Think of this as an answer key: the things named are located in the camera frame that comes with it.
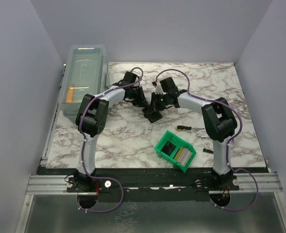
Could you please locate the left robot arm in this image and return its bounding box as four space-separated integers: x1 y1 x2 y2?
68 70 147 192

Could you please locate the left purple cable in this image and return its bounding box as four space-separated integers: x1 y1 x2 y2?
77 67 144 214

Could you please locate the clear plastic storage box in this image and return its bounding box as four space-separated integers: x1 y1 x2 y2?
58 44 110 123

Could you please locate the black leather card holder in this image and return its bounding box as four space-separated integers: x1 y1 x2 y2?
142 108 163 123

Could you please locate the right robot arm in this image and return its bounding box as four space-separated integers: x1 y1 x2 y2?
144 77 237 190

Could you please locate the stack of silver cards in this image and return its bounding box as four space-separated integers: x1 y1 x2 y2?
174 148 192 166

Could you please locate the orange tool in box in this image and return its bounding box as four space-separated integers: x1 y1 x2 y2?
66 85 74 103

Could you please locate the black yellow screwdriver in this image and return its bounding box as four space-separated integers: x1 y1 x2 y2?
176 125 204 131

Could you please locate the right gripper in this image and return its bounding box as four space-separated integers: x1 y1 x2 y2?
148 92 169 114

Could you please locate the black green screwdriver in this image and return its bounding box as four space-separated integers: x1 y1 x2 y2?
203 148 214 154

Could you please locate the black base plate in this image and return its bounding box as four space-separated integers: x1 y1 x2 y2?
30 167 273 202

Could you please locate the green plastic bin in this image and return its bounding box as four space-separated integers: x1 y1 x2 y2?
154 131 197 173

